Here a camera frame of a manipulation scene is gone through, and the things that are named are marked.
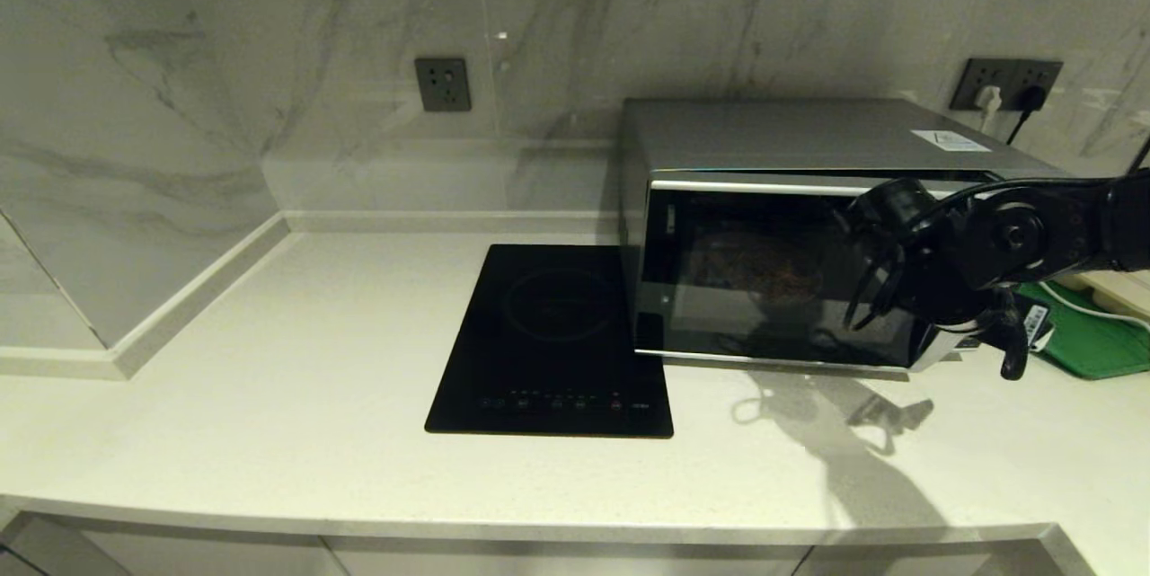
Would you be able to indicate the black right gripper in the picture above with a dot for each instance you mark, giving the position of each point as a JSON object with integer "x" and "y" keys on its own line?
{"x": 975, "y": 306}

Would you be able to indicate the microwave door with glass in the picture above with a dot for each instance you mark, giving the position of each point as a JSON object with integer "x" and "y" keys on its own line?
{"x": 719, "y": 324}

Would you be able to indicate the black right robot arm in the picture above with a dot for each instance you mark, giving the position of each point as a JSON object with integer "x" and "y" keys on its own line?
{"x": 1060, "y": 230}

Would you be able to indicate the silver microwave oven body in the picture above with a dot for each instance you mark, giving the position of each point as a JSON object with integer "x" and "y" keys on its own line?
{"x": 791, "y": 134}

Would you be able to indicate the green plastic tray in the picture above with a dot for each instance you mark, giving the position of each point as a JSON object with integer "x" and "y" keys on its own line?
{"x": 1096, "y": 347}

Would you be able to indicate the beige power strip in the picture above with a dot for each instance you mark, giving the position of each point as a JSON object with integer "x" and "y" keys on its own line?
{"x": 1123, "y": 290}

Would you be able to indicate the white sticker label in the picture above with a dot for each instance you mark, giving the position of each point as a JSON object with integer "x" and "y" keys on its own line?
{"x": 950, "y": 140}

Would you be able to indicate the white power plug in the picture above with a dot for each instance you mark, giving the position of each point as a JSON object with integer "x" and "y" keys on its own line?
{"x": 989, "y": 99}

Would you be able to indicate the black induction cooktop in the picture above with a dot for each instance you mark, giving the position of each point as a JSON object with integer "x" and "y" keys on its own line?
{"x": 539, "y": 333}

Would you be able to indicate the white cabinet corner panel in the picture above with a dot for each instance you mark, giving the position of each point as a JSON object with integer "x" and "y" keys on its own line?
{"x": 36, "y": 551}

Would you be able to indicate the dark metal frame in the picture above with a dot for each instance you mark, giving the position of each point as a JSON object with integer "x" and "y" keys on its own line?
{"x": 1141, "y": 154}

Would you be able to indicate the grey wall socket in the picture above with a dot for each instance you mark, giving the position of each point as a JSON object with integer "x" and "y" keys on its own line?
{"x": 442, "y": 84}
{"x": 1042, "y": 71}
{"x": 970, "y": 71}

